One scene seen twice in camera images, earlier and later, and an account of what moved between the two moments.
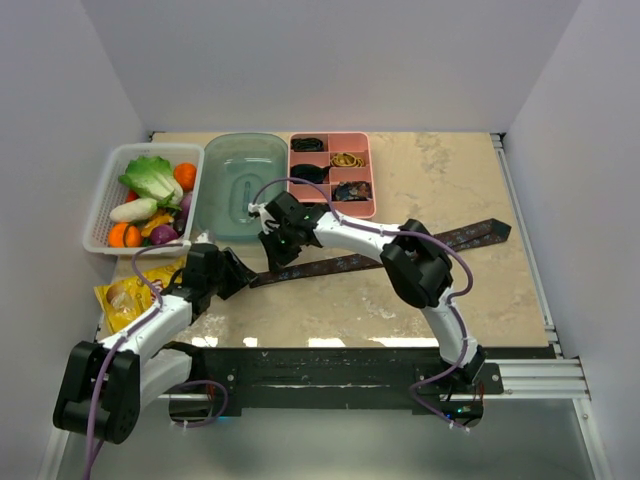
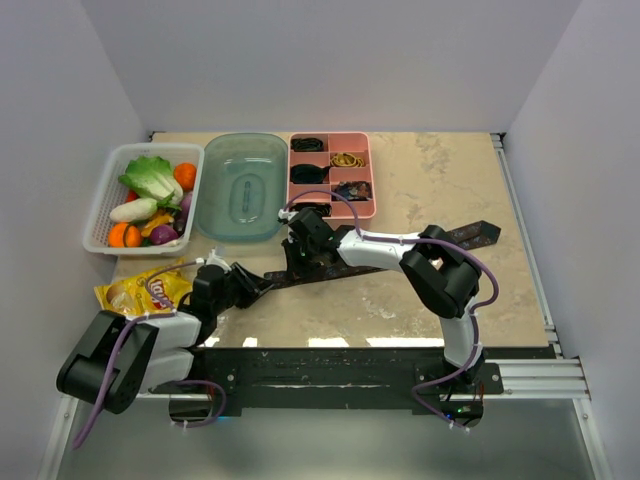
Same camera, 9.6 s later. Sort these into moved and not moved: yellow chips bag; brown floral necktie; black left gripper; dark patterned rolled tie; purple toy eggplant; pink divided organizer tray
Moved: brown floral necktie; black left gripper
Not moved: yellow chips bag; purple toy eggplant; dark patterned rolled tie; pink divided organizer tray
